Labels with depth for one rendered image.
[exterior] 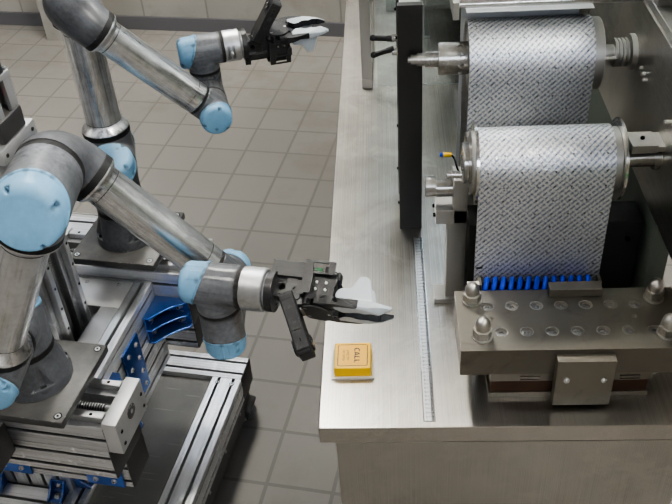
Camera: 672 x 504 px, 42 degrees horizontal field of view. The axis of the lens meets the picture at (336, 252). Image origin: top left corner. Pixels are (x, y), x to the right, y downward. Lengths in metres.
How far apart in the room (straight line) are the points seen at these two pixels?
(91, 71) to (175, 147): 2.10
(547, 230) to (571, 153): 0.16
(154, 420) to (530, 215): 1.40
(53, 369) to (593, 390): 1.05
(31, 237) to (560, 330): 0.90
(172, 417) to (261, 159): 1.73
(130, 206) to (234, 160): 2.51
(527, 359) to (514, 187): 0.30
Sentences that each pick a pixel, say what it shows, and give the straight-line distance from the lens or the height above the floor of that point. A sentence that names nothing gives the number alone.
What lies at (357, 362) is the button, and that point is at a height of 0.92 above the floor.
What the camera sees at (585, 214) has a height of 1.17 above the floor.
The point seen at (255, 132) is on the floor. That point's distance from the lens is 4.23.
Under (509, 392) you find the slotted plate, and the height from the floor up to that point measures 0.91.
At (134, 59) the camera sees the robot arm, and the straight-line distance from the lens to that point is 1.99.
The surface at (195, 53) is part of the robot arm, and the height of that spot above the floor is 1.23.
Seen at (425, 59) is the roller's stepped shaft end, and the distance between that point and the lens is 1.75.
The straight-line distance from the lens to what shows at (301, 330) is 1.40.
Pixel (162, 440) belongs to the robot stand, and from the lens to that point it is 2.55.
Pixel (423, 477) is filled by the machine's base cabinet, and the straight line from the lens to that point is 1.69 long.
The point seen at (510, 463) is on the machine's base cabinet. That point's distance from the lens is 1.68.
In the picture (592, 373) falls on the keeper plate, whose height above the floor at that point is 0.99.
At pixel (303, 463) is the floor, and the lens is 2.69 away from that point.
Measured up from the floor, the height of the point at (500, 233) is 1.13.
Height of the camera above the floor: 2.11
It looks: 38 degrees down
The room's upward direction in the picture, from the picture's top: 4 degrees counter-clockwise
